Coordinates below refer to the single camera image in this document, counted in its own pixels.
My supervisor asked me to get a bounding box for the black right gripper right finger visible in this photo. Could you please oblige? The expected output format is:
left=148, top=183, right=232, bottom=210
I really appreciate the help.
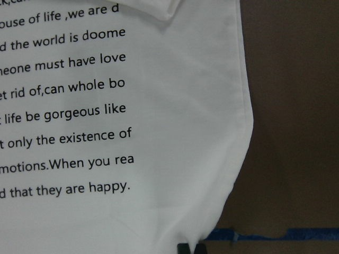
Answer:
left=194, top=243, right=206, bottom=254

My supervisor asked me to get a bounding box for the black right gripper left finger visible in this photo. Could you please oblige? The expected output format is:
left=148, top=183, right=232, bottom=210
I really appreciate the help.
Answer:
left=177, top=243, right=190, bottom=254

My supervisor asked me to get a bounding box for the white long-sleeve printed shirt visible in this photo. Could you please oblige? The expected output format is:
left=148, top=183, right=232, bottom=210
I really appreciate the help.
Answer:
left=1, top=1, right=253, bottom=253

